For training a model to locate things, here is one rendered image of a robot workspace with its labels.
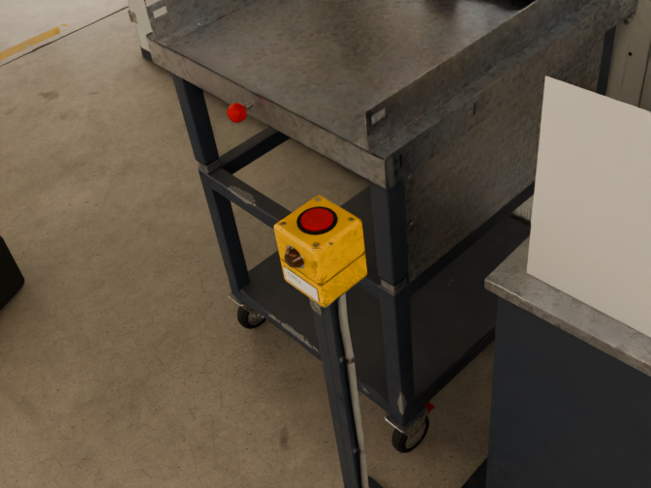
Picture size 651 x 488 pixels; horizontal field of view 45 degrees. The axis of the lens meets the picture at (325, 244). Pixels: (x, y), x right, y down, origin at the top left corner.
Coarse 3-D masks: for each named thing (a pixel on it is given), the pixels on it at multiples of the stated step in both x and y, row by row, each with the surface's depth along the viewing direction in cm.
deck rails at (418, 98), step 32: (160, 0) 142; (192, 0) 146; (224, 0) 151; (256, 0) 153; (544, 0) 128; (576, 0) 135; (160, 32) 145; (192, 32) 146; (512, 32) 125; (544, 32) 131; (448, 64) 117; (480, 64) 123; (416, 96) 115; (448, 96) 120; (384, 128) 113
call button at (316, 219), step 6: (312, 210) 95; (318, 210) 95; (324, 210) 95; (306, 216) 95; (312, 216) 94; (318, 216) 94; (324, 216) 94; (330, 216) 95; (300, 222) 94; (306, 222) 94; (312, 222) 94; (318, 222) 94; (324, 222) 93; (330, 222) 94; (306, 228) 94; (312, 228) 93; (318, 228) 93; (324, 228) 93
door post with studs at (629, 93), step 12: (648, 0) 142; (636, 12) 145; (648, 12) 144; (636, 24) 147; (648, 24) 145; (636, 36) 148; (648, 36) 146; (636, 48) 150; (636, 60) 151; (636, 72) 152; (624, 84) 156; (636, 84) 154; (624, 96) 158; (636, 96) 155
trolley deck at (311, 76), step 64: (320, 0) 150; (384, 0) 147; (448, 0) 144; (512, 0) 142; (192, 64) 139; (256, 64) 135; (320, 64) 132; (384, 64) 130; (512, 64) 126; (320, 128) 119; (448, 128) 119
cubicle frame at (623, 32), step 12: (624, 24) 148; (624, 36) 150; (624, 48) 151; (648, 48) 148; (612, 60) 155; (624, 60) 153; (612, 72) 156; (624, 72) 154; (612, 84) 158; (612, 96) 159; (528, 204) 196; (516, 216) 201; (528, 216) 198
